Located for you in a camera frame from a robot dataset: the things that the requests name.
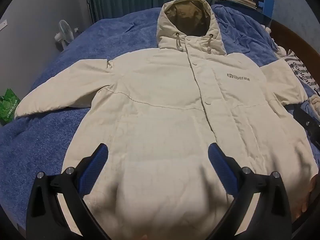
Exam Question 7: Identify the wooden headboard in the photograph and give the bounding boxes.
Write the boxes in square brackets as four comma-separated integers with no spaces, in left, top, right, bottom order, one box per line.
[272,19,320,57]

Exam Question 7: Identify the blue storage box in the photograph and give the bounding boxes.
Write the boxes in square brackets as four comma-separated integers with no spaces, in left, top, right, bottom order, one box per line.
[257,0,275,18]

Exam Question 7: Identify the person's right hand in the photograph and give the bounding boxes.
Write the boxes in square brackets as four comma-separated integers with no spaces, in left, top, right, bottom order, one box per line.
[293,171,319,222]

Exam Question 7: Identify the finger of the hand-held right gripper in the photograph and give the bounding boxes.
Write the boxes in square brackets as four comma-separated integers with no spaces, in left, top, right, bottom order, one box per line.
[293,104,320,143]

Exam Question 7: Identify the green plastic packet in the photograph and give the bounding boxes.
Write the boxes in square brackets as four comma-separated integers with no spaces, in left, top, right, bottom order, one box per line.
[0,88,21,126]

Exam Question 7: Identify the white standing fan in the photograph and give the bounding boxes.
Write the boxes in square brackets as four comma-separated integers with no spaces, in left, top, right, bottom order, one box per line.
[54,19,75,51]

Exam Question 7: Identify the blue fleece blanket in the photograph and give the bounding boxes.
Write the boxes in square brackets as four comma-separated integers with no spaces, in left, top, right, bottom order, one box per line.
[0,4,320,222]

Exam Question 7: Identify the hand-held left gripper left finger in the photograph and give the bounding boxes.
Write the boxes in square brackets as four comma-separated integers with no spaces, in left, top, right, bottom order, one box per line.
[26,143,111,240]

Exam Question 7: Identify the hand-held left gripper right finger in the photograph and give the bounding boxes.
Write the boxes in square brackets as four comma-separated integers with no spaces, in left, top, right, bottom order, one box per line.
[207,142,292,240]

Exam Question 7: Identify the cream hooded jacket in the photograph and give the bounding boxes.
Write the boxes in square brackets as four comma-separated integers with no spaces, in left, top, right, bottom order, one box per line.
[14,0,319,240]

